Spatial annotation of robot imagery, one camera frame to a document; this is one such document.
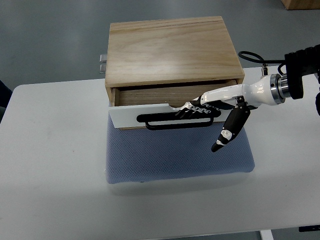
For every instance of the wooden drawer cabinet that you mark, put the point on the wooden drawer cabinet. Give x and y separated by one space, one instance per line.
170 51

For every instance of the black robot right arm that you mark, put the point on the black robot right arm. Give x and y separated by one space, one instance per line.
299 64

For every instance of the white table leg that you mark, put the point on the white table leg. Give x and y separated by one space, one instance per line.
266 234

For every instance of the grey metal clamp behind cabinet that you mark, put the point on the grey metal clamp behind cabinet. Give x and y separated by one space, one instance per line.
103 63

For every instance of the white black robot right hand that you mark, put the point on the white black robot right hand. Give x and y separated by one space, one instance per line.
240 99

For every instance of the black table control panel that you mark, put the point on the black table control panel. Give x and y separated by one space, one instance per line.
311 228

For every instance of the blue grey cushion mat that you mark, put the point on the blue grey cushion mat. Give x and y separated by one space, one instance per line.
142 155

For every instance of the cardboard box corner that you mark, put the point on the cardboard box corner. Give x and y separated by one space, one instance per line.
301 4

